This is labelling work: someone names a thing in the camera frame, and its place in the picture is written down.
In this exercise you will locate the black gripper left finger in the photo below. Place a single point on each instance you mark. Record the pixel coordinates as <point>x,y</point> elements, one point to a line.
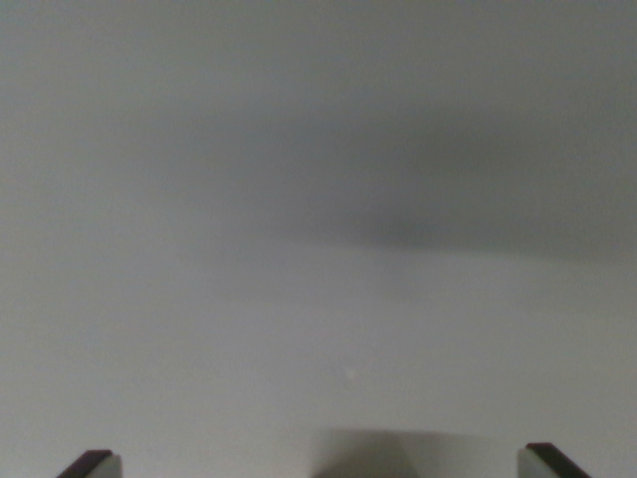
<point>94,465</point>

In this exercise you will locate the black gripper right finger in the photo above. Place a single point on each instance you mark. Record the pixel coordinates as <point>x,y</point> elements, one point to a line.
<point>545,463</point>

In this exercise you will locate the grey plastic bin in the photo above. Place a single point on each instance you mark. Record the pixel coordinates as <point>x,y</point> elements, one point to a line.
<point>318,224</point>

